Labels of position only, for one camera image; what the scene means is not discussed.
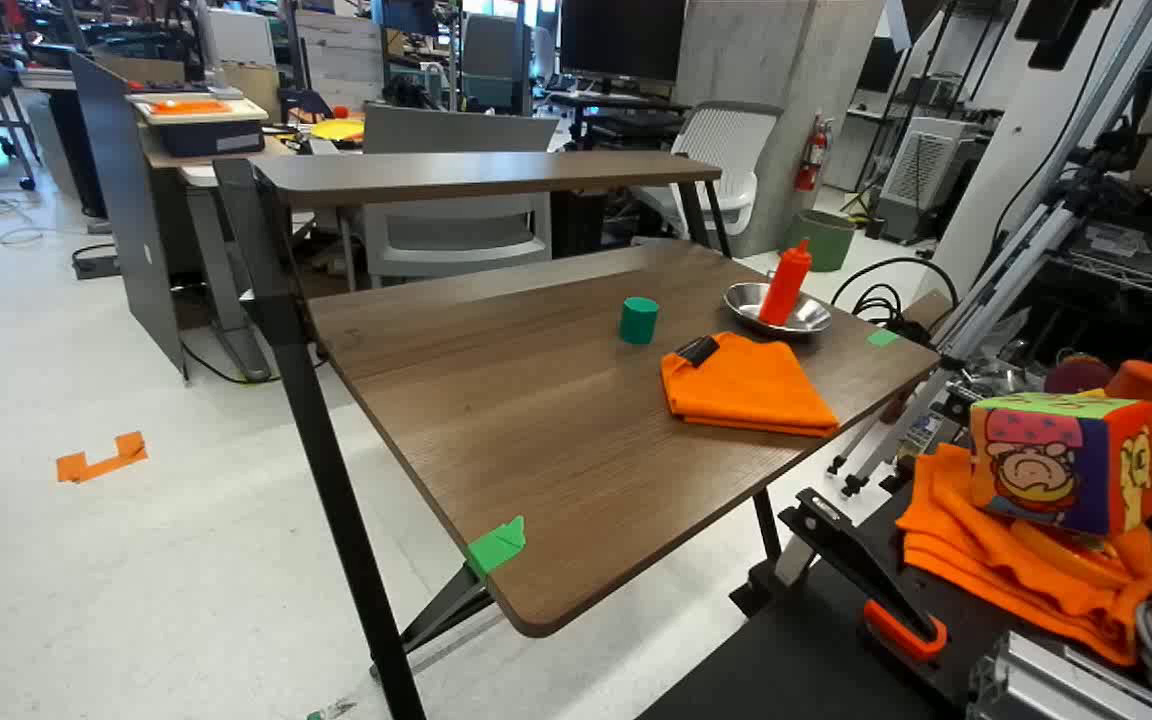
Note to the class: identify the large green tape marker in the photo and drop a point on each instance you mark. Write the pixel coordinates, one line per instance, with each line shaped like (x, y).
(498, 546)

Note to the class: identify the small black object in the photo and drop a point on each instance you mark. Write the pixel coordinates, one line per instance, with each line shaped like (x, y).
(697, 350)

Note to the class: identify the red fire extinguisher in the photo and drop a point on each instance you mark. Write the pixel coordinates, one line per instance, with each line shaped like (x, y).
(813, 159)

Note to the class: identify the white chair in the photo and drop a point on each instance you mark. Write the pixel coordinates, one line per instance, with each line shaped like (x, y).
(731, 152)

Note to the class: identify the black monitor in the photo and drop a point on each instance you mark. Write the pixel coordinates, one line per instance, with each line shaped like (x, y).
(621, 39)

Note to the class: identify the small green tape marker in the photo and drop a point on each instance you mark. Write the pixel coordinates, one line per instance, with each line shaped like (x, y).
(880, 339)

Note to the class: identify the orange plush toy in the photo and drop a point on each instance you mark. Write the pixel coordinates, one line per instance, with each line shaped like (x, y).
(1141, 381)

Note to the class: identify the brown plush toy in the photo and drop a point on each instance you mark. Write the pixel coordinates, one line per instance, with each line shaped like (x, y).
(1077, 372)

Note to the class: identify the colourful plush cube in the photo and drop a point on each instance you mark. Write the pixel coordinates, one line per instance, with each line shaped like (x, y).
(1060, 463)

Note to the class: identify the folded orange cloth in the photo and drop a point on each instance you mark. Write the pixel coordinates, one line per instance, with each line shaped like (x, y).
(753, 395)

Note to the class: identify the orange tape floor marker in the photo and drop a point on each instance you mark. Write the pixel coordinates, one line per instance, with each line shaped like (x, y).
(102, 463)

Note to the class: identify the crumpled orange cloth pile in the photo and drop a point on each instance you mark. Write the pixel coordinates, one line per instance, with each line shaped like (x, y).
(990, 552)

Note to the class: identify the wooden table with black frame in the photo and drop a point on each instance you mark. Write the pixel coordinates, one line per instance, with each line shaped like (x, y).
(538, 427)

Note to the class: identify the black box with orange top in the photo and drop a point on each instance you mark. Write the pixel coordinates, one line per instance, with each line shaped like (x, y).
(202, 131)

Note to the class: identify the aluminium extrusion rail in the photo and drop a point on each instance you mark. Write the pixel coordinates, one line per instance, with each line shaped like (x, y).
(1058, 683)

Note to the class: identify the green waste bin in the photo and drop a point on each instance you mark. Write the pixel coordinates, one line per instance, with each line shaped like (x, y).
(829, 243)

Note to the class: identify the aluminium tripod legs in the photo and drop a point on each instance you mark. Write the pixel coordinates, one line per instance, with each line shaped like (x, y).
(990, 313)

